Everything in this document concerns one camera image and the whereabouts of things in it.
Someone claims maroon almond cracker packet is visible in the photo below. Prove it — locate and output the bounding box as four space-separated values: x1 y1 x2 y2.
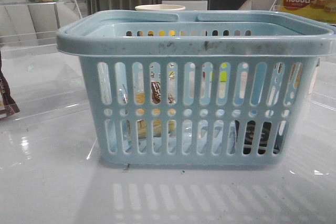
0 69 20 120

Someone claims bread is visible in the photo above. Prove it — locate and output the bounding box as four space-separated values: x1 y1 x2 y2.
118 71 179 139

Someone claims light blue plastic basket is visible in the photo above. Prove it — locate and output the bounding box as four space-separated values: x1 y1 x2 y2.
57 10 335 166

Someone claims dark item behind basket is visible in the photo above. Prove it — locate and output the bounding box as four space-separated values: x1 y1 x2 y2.
235 119 279 155

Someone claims grey armchair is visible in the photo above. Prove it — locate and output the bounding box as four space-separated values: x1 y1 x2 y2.
239 0 281 10

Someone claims clear acrylic tiered shelf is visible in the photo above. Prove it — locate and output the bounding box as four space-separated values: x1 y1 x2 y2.
1 0 87 122

